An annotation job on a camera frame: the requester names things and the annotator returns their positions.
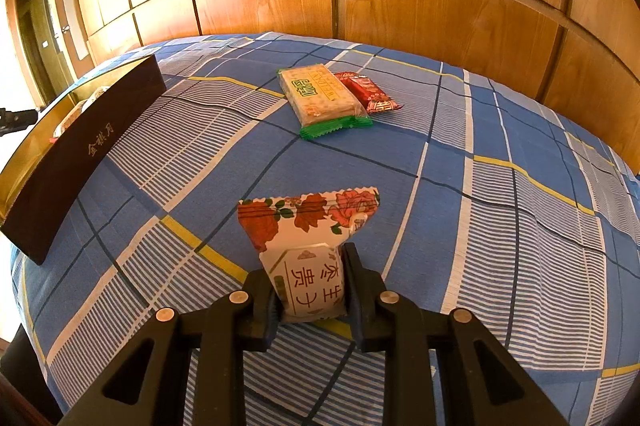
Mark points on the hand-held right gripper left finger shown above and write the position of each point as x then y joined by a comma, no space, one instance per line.
272,306

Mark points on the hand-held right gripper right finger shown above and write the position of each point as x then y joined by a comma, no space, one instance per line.
348,296

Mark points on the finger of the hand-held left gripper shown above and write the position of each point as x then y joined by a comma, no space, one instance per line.
17,118

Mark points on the dark gift box gold inside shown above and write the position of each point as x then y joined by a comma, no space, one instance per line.
85,155

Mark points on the white floral snack packet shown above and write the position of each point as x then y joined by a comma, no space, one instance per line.
300,226

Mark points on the dark wooden door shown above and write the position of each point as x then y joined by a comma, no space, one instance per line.
40,35

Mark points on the blue plaid bed sheet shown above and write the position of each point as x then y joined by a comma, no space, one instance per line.
475,231

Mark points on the green cracker packet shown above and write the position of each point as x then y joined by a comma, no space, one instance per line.
320,98

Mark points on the red patterned candy packet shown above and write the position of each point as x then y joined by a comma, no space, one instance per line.
367,90

